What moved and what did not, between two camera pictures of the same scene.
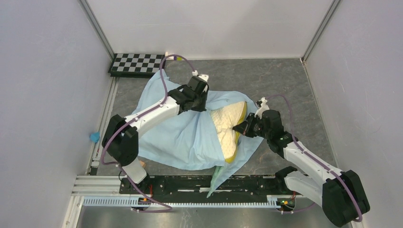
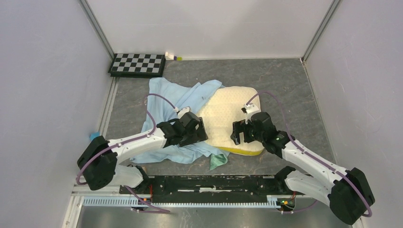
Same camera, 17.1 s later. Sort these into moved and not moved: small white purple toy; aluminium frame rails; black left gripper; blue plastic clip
Moved: black left gripper
Not moved: blue plastic clip; small white purple toy; aluminium frame rails
